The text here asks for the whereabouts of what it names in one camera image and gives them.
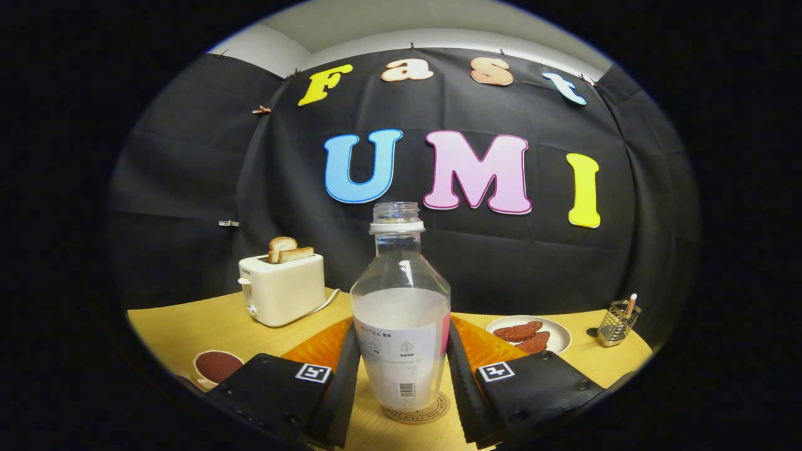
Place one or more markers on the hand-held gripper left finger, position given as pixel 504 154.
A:
pixel 341 401

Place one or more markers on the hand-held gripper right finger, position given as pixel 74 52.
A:
pixel 460 394

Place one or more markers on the round brown coaster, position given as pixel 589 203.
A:
pixel 413 418

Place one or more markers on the clear juice bottle white label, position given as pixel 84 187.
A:
pixel 401 313

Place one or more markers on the brown meat patty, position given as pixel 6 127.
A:
pixel 536 343
pixel 519 331

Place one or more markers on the white plate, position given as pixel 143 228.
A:
pixel 559 338

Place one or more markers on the cream toaster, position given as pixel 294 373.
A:
pixel 282 294

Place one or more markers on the toast slice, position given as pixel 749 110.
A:
pixel 281 245
pixel 297 254

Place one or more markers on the wooden table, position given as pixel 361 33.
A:
pixel 188 332

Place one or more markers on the red clip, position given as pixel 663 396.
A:
pixel 261 110

